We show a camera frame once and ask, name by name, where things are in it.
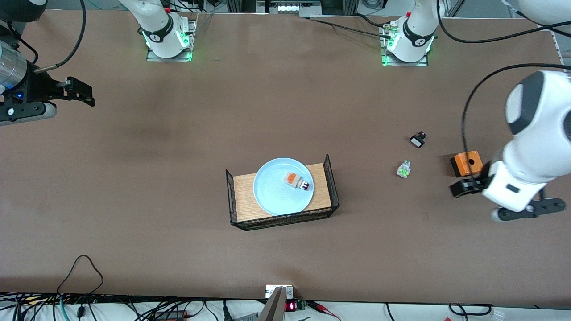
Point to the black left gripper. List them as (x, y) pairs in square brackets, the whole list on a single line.
[(478, 183)]

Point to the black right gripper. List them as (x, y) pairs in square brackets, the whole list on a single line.
[(39, 87)]

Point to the red push button switch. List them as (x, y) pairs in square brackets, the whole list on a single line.
[(298, 181)]

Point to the light blue round plate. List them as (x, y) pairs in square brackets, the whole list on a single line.
[(272, 191)]

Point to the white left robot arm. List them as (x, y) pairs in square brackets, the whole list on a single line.
[(535, 147)]

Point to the black square push button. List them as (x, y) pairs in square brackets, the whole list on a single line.
[(417, 141)]

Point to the red digit display module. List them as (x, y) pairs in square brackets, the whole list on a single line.
[(292, 306)]

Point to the black power adapter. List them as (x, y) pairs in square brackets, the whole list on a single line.
[(171, 315)]

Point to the grey power supply box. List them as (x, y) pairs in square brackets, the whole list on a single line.
[(245, 317)]

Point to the orange button enclosure box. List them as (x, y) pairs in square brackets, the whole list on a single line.
[(467, 163)]

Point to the green push button switch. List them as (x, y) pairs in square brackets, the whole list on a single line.
[(403, 170)]

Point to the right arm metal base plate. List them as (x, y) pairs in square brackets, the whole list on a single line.
[(192, 31)]

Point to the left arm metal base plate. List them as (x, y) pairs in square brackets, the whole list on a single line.
[(386, 53)]

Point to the aluminium edge rail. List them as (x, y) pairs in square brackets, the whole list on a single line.
[(557, 44)]

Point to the aluminium frame with light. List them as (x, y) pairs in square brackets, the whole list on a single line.
[(287, 8)]

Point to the aluminium camera mount post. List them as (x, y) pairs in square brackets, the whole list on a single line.
[(274, 305)]

